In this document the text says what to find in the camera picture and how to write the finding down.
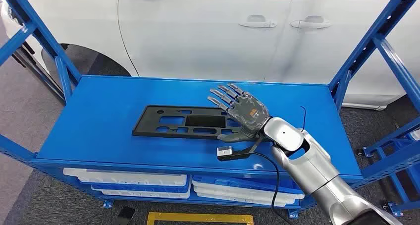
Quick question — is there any dark metal bar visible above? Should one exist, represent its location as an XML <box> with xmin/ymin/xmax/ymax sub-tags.
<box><xmin>13</xmin><ymin>41</ymin><xmax>66</xmax><ymax>104</ymax></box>

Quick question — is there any blue metal shelf rack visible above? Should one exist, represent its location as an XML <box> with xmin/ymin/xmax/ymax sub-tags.
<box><xmin>0</xmin><ymin>0</ymin><xmax>420</xmax><ymax>219</ymax></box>
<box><xmin>356</xmin><ymin>116</ymin><xmax>420</xmax><ymax>218</ymax></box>

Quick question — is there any white car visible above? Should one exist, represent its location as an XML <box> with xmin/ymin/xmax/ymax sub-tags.
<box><xmin>0</xmin><ymin>0</ymin><xmax>420</xmax><ymax>111</ymax></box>

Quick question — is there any yellow floor tape square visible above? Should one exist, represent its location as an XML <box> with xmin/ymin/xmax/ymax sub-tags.
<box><xmin>147</xmin><ymin>212</ymin><xmax>254</xmax><ymax>225</ymax></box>

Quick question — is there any white car door handle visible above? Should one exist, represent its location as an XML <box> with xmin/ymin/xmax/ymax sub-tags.
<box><xmin>290</xmin><ymin>15</ymin><xmax>332</xmax><ymax>29</ymax></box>
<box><xmin>238</xmin><ymin>15</ymin><xmax>278</xmax><ymax>29</ymax></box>

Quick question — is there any black plastic panel part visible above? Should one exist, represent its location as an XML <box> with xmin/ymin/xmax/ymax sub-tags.
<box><xmin>132</xmin><ymin>105</ymin><xmax>252</xmax><ymax>141</ymax></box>

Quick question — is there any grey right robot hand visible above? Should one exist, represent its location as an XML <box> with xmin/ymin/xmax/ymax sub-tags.
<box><xmin>207</xmin><ymin>83</ymin><xmax>272</xmax><ymax>144</ymax></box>

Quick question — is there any black cable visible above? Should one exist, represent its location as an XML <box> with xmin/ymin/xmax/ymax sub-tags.
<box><xmin>251</xmin><ymin>151</ymin><xmax>294</xmax><ymax>225</ymax></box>

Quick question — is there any black floor plate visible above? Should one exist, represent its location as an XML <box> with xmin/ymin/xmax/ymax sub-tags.
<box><xmin>114</xmin><ymin>206</ymin><xmax>136</xmax><ymax>225</ymax></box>

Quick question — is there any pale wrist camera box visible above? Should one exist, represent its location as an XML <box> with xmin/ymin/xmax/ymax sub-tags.
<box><xmin>216</xmin><ymin>146</ymin><xmax>234</xmax><ymax>157</ymax></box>

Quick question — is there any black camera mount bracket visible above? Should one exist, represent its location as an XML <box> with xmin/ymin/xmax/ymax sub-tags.
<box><xmin>217</xmin><ymin>131</ymin><xmax>266</xmax><ymax>162</ymax></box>

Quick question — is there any thin black wire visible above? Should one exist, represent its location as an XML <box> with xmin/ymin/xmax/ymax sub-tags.
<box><xmin>300</xmin><ymin>106</ymin><xmax>308</xmax><ymax>132</ymax></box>

